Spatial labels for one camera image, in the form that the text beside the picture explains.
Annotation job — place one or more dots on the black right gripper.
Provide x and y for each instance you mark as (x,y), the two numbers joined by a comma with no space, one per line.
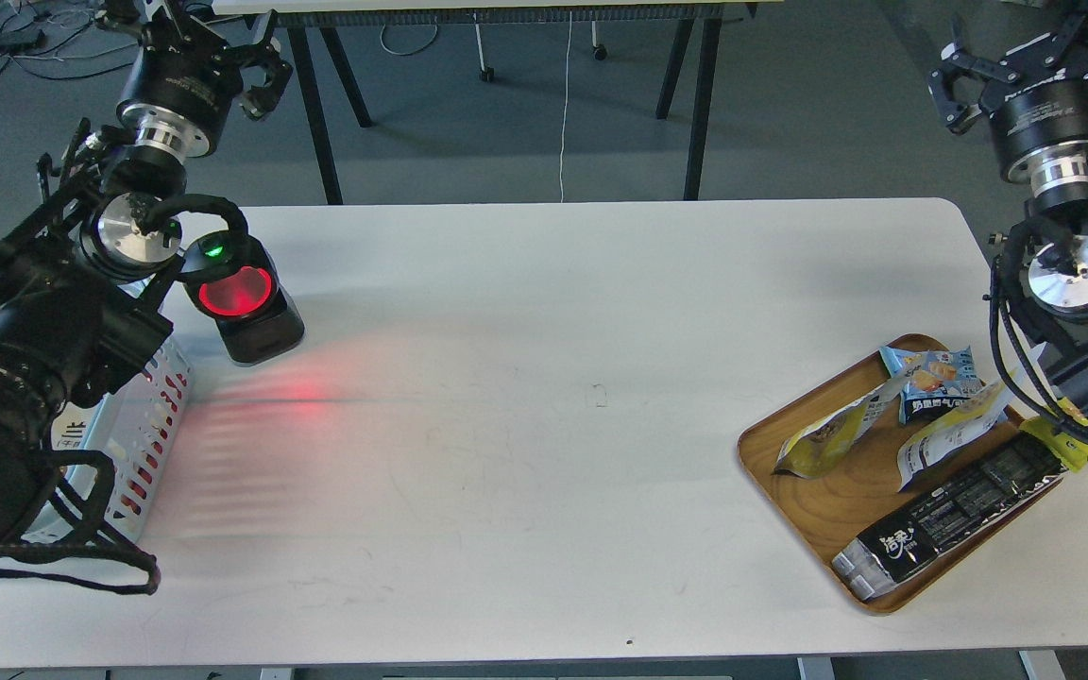
(1054,113)

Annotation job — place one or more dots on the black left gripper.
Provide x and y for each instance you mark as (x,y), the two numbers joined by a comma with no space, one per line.
(186,73)

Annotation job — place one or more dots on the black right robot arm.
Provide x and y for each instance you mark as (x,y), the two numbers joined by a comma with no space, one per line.
(1040,267)

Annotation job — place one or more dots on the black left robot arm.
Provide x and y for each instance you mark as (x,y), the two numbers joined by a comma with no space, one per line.
(83,277)

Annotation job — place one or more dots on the blue snack bag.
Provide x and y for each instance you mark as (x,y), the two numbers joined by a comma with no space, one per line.
(939,380)

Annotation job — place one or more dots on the yellow snack bag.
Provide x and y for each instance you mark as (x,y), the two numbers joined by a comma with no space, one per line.
(1054,440)

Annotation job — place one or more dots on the light blue plastic basket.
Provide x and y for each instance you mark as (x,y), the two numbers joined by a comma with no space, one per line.
(137,428)

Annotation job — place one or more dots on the black long snack package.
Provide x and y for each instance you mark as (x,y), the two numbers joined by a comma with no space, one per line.
(907,542)

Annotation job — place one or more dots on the black barcode scanner red window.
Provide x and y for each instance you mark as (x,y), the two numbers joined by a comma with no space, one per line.
(255,318)

